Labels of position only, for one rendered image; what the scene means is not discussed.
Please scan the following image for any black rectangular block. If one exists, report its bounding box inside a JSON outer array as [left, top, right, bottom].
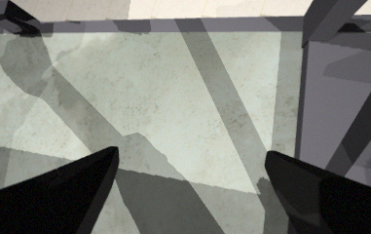
[[0, 0, 40, 34]]

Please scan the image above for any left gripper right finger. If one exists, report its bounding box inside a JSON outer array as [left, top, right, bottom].
[[265, 150, 371, 234]]

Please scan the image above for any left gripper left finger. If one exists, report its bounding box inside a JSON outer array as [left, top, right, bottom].
[[0, 146, 120, 234]]

